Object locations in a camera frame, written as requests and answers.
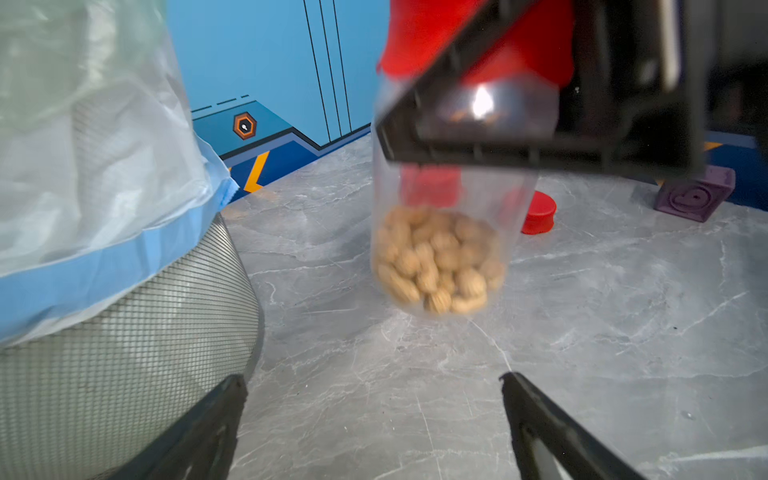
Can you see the peanut jar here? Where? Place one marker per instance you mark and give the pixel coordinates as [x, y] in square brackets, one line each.
[442, 236]

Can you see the red lid of front jar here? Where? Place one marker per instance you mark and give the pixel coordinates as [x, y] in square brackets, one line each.
[540, 216]

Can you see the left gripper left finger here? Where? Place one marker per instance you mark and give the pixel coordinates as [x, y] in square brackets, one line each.
[197, 444]

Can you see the grey mesh trash bin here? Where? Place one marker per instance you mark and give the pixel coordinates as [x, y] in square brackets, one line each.
[82, 402]

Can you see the purple block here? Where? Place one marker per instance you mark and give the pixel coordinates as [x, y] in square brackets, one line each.
[696, 199]

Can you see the red lid of jar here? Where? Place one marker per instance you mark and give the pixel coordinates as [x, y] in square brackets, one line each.
[540, 216]
[539, 43]

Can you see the translucent green bin liner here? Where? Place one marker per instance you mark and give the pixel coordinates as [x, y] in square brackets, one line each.
[104, 181]

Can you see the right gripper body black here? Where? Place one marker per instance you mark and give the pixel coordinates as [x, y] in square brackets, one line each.
[655, 77]

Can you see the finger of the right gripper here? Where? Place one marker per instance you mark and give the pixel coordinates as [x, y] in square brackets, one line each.
[407, 136]

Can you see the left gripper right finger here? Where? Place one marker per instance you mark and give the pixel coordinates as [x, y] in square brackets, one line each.
[547, 441]

